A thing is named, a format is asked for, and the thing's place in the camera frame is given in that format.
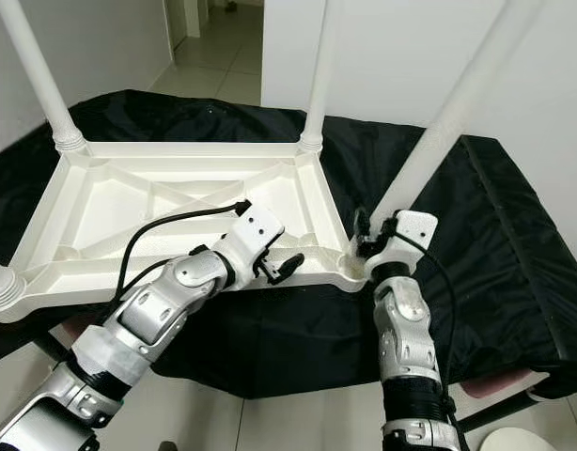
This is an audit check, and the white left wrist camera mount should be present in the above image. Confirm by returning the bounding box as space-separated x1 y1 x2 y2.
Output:
213 199 285 283

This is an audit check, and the pink table corner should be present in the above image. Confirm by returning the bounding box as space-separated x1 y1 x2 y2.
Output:
462 371 548 400

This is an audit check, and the white round stool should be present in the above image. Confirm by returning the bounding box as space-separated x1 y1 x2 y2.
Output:
476 428 557 451

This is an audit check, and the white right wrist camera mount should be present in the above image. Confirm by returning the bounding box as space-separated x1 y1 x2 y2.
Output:
364 210 438 281

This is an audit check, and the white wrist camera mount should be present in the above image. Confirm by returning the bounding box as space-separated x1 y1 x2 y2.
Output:
364 210 438 281
213 199 285 283

